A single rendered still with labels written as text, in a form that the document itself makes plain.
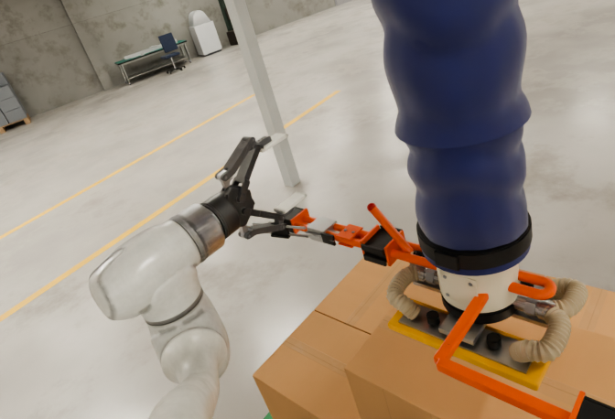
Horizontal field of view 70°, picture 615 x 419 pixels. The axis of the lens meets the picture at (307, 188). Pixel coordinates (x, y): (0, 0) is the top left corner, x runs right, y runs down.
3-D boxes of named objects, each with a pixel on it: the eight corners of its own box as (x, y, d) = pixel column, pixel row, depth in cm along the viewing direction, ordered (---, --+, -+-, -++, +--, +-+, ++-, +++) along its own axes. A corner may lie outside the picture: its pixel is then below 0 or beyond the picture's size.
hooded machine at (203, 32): (217, 49, 1486) (202, 7, 1425) (223, 49, 1438) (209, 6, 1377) (199, 56, 1460) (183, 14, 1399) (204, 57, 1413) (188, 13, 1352)
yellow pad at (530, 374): (555, 355, 90) (554, 338, 88) (537, 392, 84) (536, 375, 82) (409, 302, 113) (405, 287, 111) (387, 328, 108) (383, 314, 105)
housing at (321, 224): (340, 231, 131) (337, 220, 129) (326, 245, 127) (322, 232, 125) (323, 227, 136) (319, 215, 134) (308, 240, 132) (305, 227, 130)
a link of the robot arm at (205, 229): (179, 256, 78) (206, 238, 82) (209, 270, 72) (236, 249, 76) (158, 214, 74) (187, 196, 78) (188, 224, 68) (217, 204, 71)
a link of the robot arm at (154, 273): (154, 210, 75) (185, 272, 80) (65, 266, 66) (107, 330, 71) (188, 220, 67) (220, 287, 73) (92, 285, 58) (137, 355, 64)
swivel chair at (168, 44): (186, 69, 1288) (172, 33, 1241) (167, 76, 1280) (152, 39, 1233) (185, 67, 1341) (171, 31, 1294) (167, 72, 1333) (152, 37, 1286)
